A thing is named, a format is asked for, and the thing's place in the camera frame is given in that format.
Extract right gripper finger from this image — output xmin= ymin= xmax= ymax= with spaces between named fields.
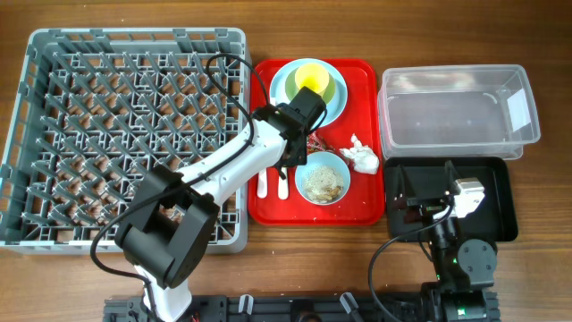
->
xmin=444 ymin=160 xmax=460 ymax=195
xmin=393 ymin=165 xmax=408 ymax=201

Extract white plastic fork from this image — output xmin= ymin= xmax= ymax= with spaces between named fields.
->
xmin=257 ymin=169 xmax=268 ymax=199

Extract red snack wrapper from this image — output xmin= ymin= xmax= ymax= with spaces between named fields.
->
xmin=307 ymin=132 xmax=335 ymax=154

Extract rice and nut leftovers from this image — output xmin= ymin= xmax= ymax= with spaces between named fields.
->
xmin=302 ymin=165 xmax=344 ymax=204

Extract light blue bowl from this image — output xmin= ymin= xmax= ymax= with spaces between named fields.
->
xmin=295 ymin=152 xmax=350 ymax=206

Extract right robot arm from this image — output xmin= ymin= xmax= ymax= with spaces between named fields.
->
xmin=393 ymin=161 xmax=497 ymax=321

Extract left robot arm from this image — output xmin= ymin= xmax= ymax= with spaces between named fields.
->
xmin=115 ymin=87 xmax=326 ymax=321

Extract grey plastic dishwasher rack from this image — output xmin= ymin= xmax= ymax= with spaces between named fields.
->
xmin=1 ymin=28 xmax=250 ymax=255

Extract light blue plate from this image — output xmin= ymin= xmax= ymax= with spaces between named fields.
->
xmin=268 ymin=58 xmax=349 ymax=127

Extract crumpled white tissue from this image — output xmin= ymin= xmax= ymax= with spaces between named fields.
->
xmin=339 ymin=134 xmax=380 ymax=175

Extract yellow plastic cup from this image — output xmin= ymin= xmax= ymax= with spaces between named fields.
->
xmin=294 ymin=63 xmax=330 ymax=96

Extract red plastic tray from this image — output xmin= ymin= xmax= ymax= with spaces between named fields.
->
xmin=248 ymin=58 xmax=385 ymax=226

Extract black plastic tray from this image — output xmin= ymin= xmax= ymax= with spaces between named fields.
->
xmin=383 ymin=157 xmax=518 ymax=242

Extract clear plastic bin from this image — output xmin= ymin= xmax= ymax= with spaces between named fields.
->
xmin=378 ymin=64 xmax=541 ymax=159

